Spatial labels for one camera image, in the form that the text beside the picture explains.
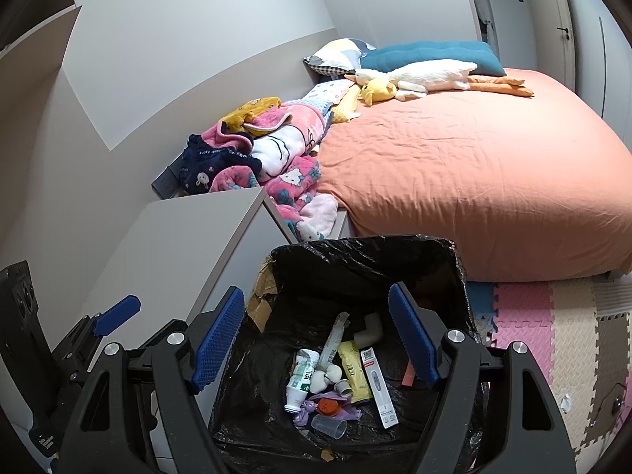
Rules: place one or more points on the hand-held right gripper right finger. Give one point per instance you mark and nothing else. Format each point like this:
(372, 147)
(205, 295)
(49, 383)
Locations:
(414, 335)

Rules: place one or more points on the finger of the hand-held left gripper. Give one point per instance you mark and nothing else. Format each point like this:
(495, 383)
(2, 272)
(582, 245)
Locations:
(117, 313)

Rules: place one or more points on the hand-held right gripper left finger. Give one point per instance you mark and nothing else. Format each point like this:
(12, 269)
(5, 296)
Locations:
(217, 340)

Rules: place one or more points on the salmon pink small box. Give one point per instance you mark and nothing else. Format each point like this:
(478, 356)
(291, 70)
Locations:
(409, 377)

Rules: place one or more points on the grey pipe elbow fitting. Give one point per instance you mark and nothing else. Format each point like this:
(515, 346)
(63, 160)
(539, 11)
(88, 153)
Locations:
(368, 333)

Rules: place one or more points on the long white cardboard box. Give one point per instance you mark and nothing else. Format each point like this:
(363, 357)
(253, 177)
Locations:
(377, 390)

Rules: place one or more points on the yellow snack packet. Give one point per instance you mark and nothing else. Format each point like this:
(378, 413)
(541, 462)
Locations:
(353, 370)

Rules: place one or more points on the black-lined trash bin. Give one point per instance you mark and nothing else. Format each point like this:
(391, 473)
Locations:
(375, 276)

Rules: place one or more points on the clear plastic wrapper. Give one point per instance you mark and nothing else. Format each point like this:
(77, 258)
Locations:
(335, 335)

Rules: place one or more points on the small white plastic cap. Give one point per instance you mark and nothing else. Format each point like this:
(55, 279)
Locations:
(344, 388)

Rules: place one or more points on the white plastic drink bottle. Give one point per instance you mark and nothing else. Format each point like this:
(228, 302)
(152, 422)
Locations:
(298, 385)

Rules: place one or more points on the orange bottle cap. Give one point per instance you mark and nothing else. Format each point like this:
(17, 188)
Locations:
(327, 407)

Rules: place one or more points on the purple plastic bag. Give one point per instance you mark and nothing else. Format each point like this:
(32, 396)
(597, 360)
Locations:
(303, 414)

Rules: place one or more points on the clear plastic cup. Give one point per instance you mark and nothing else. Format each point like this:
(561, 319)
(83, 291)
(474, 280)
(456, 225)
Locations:
(328, 427)

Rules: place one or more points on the pastel foam puzzle mat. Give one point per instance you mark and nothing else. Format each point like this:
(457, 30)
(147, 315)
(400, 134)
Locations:
(523, 316)

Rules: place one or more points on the pale pink garment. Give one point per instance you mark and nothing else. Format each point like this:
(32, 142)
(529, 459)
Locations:
(318, 217)

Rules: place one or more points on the white paper scrap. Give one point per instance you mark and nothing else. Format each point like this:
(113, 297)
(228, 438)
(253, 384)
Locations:
(567, 402)

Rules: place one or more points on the bed with orange sheet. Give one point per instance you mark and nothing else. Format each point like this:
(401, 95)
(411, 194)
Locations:
(469, 168)

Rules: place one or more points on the navy printed garment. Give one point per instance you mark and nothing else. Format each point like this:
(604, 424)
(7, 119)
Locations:
(217, 163)

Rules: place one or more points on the pink fleece blanket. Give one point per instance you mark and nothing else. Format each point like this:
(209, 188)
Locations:
(291, 177)

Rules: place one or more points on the mustard yellow garment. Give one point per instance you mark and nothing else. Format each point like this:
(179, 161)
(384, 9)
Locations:
(252, 108)

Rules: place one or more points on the yellow dotted pillow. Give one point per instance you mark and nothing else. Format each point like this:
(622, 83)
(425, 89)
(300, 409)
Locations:
(345, 106)

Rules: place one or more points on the yellow duck plush toy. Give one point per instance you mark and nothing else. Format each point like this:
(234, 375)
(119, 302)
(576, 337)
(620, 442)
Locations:
(377, 91)

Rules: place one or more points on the pale dotted pillow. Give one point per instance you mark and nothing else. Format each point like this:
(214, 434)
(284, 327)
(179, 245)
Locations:
(323, 94)

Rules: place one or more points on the white goose plush toy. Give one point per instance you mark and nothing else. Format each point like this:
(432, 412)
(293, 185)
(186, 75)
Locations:
(434, 76)

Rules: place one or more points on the teal long pillow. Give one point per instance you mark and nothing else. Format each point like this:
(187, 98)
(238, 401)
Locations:
(444, 54)

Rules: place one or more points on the checkered patchwork pillow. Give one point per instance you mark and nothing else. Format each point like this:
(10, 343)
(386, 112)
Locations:
(335, 57)

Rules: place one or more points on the grey room door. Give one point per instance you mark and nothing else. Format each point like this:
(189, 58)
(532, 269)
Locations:
(528, 24)

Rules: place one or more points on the black wall socket panel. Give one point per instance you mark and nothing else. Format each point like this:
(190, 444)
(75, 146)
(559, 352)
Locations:
(165, 182)

